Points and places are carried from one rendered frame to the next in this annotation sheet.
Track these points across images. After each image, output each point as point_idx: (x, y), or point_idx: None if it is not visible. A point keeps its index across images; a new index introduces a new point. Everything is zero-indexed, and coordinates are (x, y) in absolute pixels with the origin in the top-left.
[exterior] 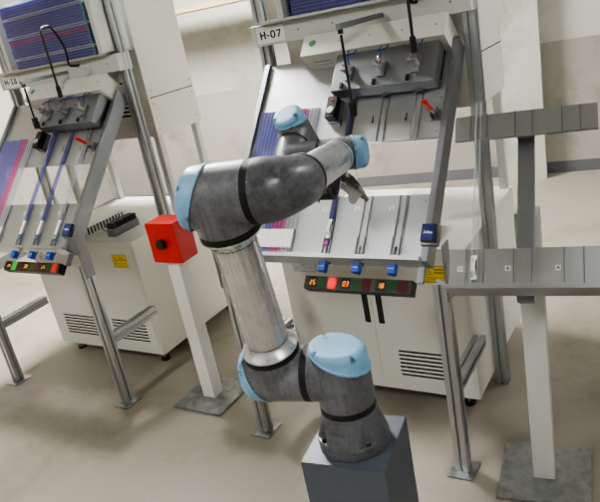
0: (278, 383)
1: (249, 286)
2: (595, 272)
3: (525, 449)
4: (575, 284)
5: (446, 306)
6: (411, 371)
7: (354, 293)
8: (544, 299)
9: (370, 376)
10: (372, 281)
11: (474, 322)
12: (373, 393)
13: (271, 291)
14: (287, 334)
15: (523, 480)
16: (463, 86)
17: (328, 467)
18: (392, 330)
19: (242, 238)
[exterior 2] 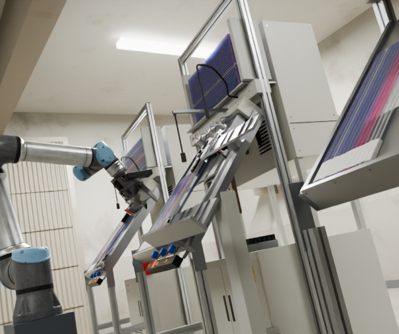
0: (3, 270)
1: None
2: (205, 215)
3: None
4: (180, 220)
5: (195, 274)
6: None
7: (161, 270)
8: (240, 263)
9: (37, 267)
10: (165, 259)
11: (277, 317)
12: (38, 280)
13: (4, 213)
14: (18, 243)
15: None
16: (286, 146)
17: (6, 327)
18: (238, 327)
19: None
